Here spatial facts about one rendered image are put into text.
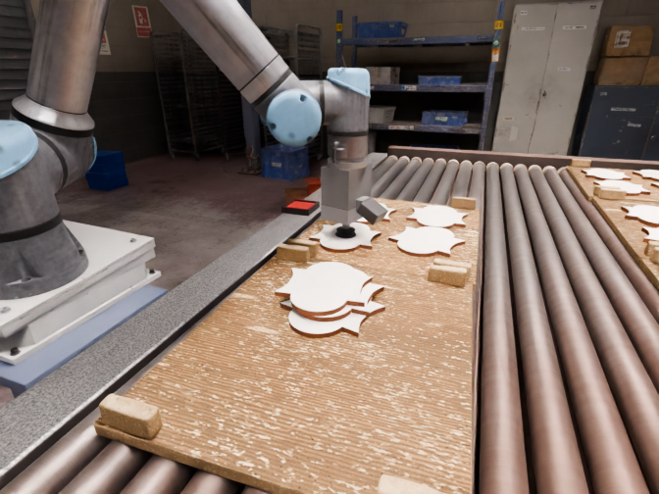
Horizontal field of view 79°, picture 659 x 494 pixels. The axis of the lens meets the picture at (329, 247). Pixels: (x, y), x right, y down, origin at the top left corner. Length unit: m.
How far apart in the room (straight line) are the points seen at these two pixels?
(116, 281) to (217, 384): 0.38
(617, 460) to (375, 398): 0.23
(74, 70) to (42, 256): 0.29
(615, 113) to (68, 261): 5.22
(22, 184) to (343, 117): 0.49
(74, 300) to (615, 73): 5.32
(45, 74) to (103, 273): 0.32
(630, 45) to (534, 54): 0.89
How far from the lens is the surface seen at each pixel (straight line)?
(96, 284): 0.78
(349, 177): 0.73
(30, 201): 0.72
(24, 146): 0.71
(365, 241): 0.78
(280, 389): 0.46
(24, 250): 0.73
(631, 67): 5.54
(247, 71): 0.58
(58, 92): 0.79
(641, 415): 0.56
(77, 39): 0.77
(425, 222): 0.91
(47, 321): 0.74
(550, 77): 5.26
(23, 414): 0.56
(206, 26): 0.59
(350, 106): 0.72
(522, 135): 5.28
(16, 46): 5.82
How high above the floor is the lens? 1.25
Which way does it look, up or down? 24 degrees down
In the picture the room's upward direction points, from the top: straight up
